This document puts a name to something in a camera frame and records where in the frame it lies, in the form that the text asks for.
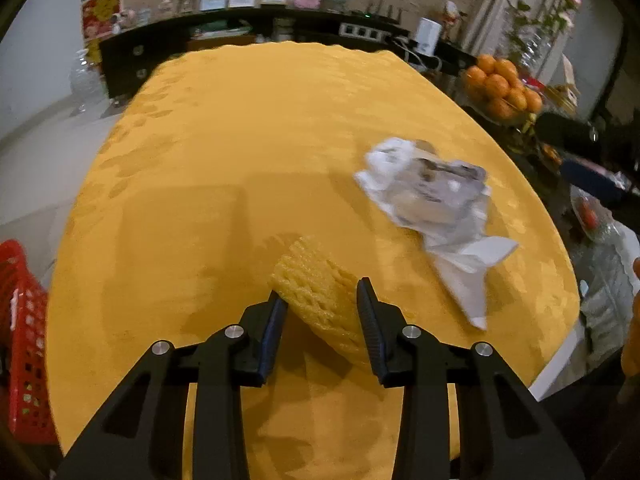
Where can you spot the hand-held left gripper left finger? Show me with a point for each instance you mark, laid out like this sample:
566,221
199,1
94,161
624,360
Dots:
270,340

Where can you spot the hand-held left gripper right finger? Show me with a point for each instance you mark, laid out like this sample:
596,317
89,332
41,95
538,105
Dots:
372,330

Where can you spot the yellow foam fruit net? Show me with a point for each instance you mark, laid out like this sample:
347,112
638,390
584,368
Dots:
320,290

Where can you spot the red plastic basket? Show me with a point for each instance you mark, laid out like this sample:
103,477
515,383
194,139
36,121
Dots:
25,310

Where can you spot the person's right hand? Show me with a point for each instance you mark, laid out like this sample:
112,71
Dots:
632,345

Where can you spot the white paper tissue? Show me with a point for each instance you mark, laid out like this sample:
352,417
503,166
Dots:
470,270

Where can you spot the crumpled printed clear wrapper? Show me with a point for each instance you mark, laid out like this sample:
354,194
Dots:
440,195

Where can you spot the crumpled white plastic bag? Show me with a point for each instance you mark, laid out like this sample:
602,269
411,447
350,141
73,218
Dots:
387,170

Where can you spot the glass fruit bowl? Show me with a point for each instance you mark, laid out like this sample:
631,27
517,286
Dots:
492,116

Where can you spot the clear bag with red fruit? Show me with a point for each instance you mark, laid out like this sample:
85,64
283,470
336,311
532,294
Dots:
595,215

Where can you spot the pile of oranges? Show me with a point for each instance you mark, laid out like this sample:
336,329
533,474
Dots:
500,85

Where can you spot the white power strip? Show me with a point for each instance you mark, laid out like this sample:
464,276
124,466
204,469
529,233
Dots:
362,31

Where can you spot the white tall appliance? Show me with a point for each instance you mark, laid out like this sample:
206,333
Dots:
428,35

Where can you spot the black cabinet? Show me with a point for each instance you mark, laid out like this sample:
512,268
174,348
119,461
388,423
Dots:
165,42

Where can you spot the clear water jug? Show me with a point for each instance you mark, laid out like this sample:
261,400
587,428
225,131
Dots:
87,82

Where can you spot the black router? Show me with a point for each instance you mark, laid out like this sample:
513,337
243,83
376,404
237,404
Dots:
375,14

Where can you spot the small figurine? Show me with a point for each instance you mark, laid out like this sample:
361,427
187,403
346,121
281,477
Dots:
451,20

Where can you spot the red and yellow poster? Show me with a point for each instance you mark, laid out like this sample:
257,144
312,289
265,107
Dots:
102,15

